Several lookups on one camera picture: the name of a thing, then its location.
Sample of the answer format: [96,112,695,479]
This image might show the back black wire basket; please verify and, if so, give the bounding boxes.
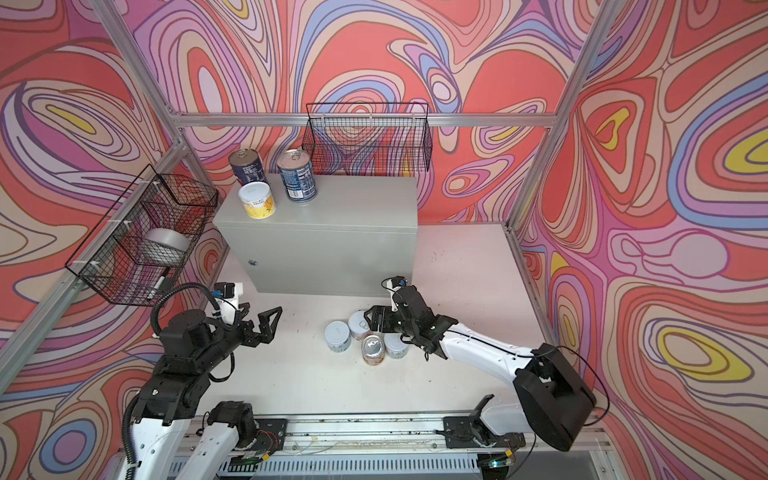
[302,101,433,177]

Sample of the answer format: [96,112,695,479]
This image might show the grey metal cabinet box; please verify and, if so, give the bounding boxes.
[213,175,418,297]

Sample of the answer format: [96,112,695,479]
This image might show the tall dark blue can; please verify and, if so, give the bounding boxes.
[228,149,267,185]

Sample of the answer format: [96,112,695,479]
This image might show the black wire basket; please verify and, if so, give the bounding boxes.
[302,101,433,177]
[65,166,219,306]

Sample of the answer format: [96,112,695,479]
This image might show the small yellow can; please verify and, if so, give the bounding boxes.
[238,182,276,220]

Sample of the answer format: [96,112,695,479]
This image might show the small pink can silver lid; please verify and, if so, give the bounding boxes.
[361,334,386,366]

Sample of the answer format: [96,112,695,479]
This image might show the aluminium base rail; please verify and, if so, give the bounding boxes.
[113,410,619,480]

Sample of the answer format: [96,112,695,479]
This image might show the grey tape roll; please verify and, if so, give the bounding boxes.
[140,228,190,267]

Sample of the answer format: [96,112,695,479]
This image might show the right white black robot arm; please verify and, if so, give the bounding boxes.
[363,276,597,452]

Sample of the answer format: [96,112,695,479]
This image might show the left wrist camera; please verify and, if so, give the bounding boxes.
[212,282,244,326]

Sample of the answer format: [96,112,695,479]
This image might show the small white blue can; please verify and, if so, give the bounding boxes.
[384,333,409,359]

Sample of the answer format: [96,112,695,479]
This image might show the left black wire basket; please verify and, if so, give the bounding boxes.
[65,166,219,306]

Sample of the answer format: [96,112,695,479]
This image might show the tall light blue can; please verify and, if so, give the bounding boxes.
[277,149,317,202]

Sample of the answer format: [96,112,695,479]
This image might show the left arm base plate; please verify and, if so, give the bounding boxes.
[243,417,288,454]

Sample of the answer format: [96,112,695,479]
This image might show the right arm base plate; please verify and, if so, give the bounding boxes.
[435,415,527,451]

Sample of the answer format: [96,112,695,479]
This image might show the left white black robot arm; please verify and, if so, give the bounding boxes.
[119,282,285,479]

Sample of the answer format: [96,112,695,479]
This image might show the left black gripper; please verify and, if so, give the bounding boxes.
[191,299,280,376]

